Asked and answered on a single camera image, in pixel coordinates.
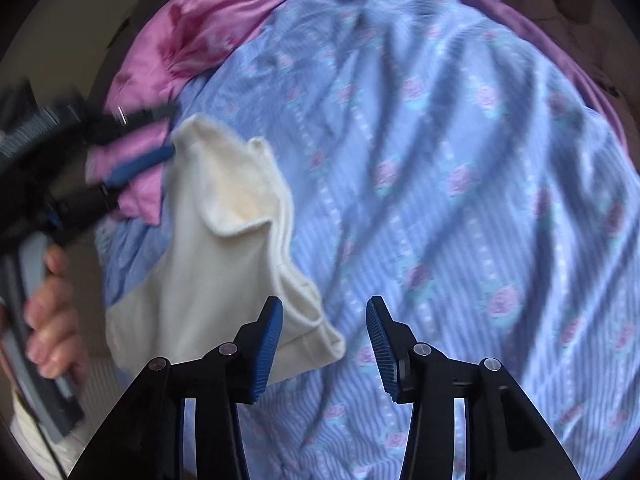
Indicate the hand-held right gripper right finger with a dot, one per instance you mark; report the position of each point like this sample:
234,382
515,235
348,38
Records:
382,350

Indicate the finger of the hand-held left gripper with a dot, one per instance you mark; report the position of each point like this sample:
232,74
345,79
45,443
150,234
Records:
135,120
140,165

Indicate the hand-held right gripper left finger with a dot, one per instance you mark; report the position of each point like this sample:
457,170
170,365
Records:
267,345

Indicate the white pants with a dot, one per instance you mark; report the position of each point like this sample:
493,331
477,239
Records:
210,260

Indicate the person's left hand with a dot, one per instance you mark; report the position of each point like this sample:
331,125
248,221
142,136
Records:
52,310

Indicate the pink satin pillow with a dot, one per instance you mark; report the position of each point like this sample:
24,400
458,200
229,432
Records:
200,35

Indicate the blue floral bed sheet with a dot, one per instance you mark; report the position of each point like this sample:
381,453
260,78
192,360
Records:
450,210

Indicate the white ribbed clothing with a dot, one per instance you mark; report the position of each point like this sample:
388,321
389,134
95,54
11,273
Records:
30,440

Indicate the purple cloth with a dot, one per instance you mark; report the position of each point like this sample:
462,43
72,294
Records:
550,45

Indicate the brown blanket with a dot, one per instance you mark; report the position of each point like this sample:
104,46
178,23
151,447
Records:
575,10

